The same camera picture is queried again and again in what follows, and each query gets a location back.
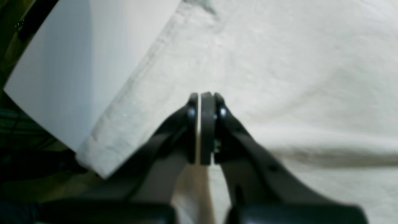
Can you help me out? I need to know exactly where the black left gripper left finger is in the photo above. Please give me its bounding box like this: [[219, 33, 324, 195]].
[[39, 93, 198, 224]]

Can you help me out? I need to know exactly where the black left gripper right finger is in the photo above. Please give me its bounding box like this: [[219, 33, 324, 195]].
[[200, 92, 368, 224]]

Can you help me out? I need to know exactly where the beige t-shirt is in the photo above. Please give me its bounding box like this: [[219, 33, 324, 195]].
[[77, 0, 398, 224]]

